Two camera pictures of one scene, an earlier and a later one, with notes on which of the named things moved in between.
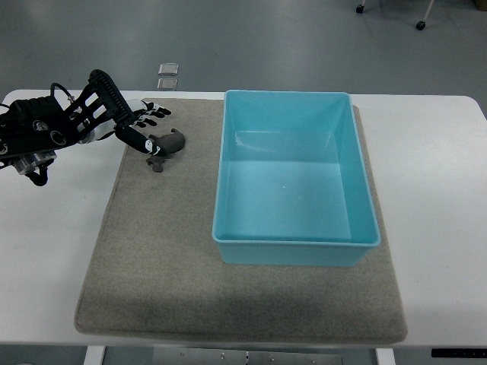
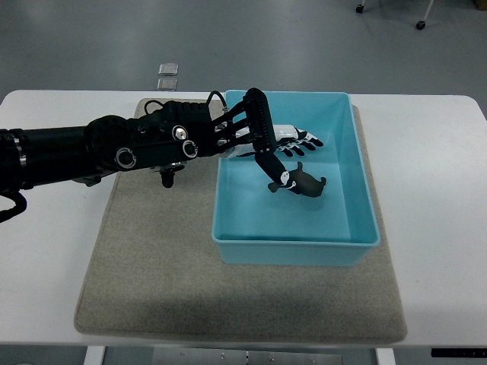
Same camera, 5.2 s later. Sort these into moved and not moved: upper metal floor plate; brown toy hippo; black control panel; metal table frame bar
Moved: brown toy hippo
Not moved: metal table frame bar; upper metal floor plate; black control panel
